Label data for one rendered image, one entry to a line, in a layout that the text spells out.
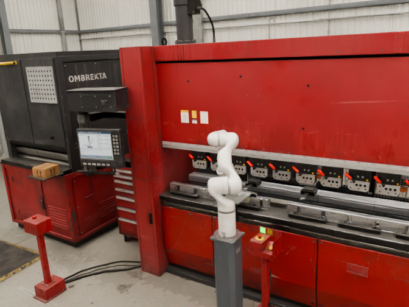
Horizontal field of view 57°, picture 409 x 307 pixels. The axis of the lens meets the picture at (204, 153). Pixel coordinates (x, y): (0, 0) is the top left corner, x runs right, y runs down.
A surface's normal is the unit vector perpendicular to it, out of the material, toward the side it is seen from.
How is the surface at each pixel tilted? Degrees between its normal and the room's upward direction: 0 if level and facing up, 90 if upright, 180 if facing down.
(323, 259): 90
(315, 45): 90
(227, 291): 90
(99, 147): 90
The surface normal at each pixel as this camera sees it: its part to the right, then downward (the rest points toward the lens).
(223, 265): -0.54, 0.25
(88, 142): -0.30, 0.26
